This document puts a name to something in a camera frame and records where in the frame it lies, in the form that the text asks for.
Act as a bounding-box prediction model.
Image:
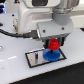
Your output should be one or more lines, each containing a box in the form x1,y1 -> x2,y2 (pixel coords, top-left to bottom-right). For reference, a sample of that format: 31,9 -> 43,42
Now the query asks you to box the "blue plastic gear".
43,49 -> 61,62

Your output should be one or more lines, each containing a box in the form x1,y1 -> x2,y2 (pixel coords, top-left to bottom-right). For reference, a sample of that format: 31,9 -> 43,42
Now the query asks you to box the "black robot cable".
0,28 -> 38,38

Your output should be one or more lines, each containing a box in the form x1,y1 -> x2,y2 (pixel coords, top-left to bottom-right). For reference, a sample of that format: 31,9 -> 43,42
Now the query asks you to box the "beige multi-pin connector block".
13,18 -> 18,34

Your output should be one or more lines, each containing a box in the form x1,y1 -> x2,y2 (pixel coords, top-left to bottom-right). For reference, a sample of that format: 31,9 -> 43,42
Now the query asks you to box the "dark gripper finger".
59,36 -> 65,46

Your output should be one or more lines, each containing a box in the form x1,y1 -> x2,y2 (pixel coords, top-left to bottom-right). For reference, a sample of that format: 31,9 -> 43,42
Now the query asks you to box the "red plastic gear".
48,38 -> 60,50

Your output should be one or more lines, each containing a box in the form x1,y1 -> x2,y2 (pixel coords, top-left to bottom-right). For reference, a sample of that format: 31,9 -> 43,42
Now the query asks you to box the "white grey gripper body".
37,19 -> 73,40

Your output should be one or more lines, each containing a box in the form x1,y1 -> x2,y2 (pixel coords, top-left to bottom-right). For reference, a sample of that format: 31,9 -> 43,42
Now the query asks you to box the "black-framed peg base plate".
25,48 -> 66,68

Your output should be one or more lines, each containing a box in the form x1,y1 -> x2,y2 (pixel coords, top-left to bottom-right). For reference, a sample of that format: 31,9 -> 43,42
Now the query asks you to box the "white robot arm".
18,0 -> 79,42

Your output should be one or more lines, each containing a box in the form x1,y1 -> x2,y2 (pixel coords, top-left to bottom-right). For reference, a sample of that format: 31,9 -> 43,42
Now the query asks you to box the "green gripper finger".
43,39 -> 50,49

